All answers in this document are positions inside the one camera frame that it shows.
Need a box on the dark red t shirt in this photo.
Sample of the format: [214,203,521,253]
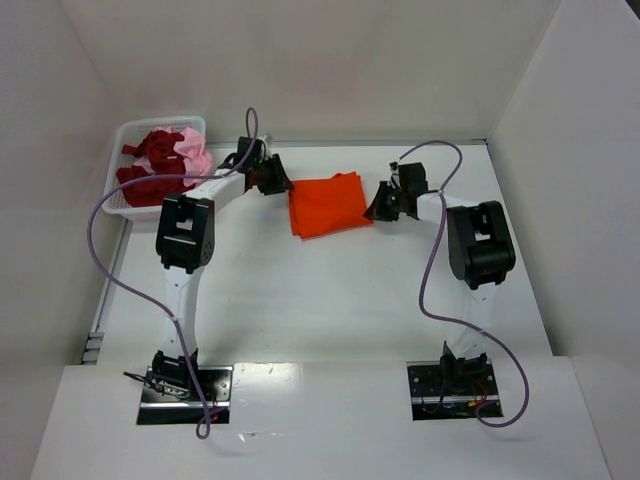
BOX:
[116,129,194,208]

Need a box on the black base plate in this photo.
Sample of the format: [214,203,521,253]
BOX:
[407,362,503,421]
[136,366,233,426]

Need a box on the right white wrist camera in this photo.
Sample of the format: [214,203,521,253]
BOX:
[389,161,401,189]

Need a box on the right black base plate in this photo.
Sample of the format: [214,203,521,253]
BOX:
[407,362,503,421]

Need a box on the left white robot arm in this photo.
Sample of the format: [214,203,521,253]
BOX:
[151,135,293,394]

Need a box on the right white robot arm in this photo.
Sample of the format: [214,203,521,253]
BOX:
[364,162,516,385]

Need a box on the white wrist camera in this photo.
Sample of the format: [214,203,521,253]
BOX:
[389,161,401,189]
[258,133,273,151]

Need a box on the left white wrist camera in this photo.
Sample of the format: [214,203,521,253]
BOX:
[258,133,273,151]

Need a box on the orange t shirt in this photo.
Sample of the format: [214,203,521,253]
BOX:
[288,172,373,239]

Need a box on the grey metal bracket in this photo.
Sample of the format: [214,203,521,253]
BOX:
[81,332,104,365]

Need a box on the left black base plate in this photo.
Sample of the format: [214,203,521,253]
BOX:
[136,366,233,426]

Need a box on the pink t shirt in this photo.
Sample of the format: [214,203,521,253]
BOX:
[133,127,214,189]

